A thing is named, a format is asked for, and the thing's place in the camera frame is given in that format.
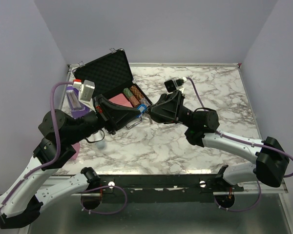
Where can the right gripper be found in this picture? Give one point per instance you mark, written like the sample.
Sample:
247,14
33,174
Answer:
170,111

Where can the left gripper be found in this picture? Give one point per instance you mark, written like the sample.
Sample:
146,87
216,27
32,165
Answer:
114,116

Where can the blue key tag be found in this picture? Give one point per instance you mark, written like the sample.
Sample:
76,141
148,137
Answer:
142,108

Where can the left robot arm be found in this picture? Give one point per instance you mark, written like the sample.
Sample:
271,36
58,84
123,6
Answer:
24,201

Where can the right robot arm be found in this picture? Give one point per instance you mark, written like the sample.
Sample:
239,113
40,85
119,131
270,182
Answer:
266,159

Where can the pink playing card deck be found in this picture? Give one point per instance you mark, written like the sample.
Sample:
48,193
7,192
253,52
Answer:
120,99

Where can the small grey ball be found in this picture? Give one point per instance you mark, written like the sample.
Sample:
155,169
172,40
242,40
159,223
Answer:
100,145

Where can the black poker chip case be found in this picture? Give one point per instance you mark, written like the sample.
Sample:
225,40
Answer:
112,75

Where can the purple metronome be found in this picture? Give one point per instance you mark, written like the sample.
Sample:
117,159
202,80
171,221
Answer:
77,109

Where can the pink box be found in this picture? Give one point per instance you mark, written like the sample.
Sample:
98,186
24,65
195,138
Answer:
76,147

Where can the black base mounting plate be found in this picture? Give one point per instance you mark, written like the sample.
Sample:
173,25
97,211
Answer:
161,188

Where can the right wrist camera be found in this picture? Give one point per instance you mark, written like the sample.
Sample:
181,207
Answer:
174,84

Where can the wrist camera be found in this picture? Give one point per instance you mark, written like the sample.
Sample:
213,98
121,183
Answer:
86,93
174,84

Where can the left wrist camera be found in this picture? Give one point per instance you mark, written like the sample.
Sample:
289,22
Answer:
86,93

